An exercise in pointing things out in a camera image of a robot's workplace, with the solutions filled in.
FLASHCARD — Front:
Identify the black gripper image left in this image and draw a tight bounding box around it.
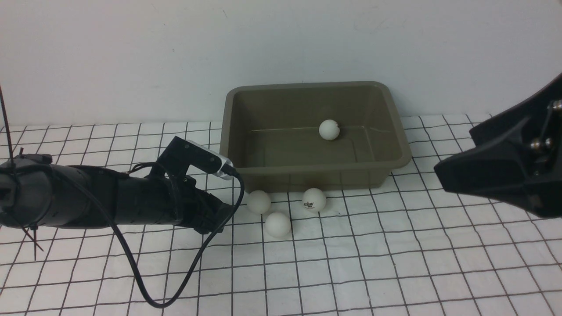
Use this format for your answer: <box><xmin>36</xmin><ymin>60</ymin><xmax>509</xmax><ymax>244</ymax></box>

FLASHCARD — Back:
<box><xmin>112</xmin><ymin>171</ymin><xmax>234</xmax><ymax>234</ymax></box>

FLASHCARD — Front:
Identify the plain white ball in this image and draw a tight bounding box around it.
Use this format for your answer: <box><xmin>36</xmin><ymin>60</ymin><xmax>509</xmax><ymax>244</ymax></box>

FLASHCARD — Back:
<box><xmin>264</xmin><ymin>212</ymin><xmax>291</xmax><ymax>238</ymax></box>
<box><xmin>247</xmin><ymin>190</ymin><xmax>271</xmax><ymax>215</ymax></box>

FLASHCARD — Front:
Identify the white ball with logo centre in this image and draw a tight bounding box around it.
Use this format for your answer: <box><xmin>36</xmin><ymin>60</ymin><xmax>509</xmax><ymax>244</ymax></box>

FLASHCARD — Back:
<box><xmin>302</xmin><ymin>188</ymin><xmax>327</xmax><ymax>212</ymax></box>

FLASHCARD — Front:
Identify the white ball with logo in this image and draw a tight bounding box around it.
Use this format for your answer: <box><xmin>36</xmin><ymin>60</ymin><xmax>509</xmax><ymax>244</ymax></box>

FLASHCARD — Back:
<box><xmin>318</xmin><ymin>119</ymin><xmax>340</xmax><ymax>141</ymax></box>
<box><xmin>302</xmin><ymin>188</ymin><xmax>327</xmax><ymax>212</ymax></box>

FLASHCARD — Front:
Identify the olive green plastic bin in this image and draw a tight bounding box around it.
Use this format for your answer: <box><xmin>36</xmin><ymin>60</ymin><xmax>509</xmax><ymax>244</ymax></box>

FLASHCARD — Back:
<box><xmin>220</xmin><ymin>81</ymin><xmax>413</xmax><ymax>193</ymax></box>

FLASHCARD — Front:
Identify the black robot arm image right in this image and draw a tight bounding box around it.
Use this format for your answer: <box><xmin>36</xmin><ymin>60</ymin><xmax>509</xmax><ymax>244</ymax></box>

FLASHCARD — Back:
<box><xmin>434</xmin><ymin>75</ymin><xmax>562</xmax><ymax>218</ymax></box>

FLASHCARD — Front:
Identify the white checkered tablecloth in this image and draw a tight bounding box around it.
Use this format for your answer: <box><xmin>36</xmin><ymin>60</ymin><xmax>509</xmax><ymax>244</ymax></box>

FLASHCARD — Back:
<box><xmin>0</xmin><ymin>114</ymin><xmax>562</xmax><ymax>316</ymax></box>

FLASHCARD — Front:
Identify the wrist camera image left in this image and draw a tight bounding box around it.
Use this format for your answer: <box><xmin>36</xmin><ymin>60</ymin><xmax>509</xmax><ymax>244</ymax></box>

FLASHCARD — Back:
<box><xmin>156</xmin><ymin>136</ymin><xmax>238</xmax><ymax>180</ymax></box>

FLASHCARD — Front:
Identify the black camera cable image left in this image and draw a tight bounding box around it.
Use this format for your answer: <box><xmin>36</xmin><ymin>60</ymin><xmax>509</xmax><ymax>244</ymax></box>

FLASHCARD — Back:
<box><xmin>61</xmin><ymin>169</ymin><xmax>245</xmax><ymax>309</ymax></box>

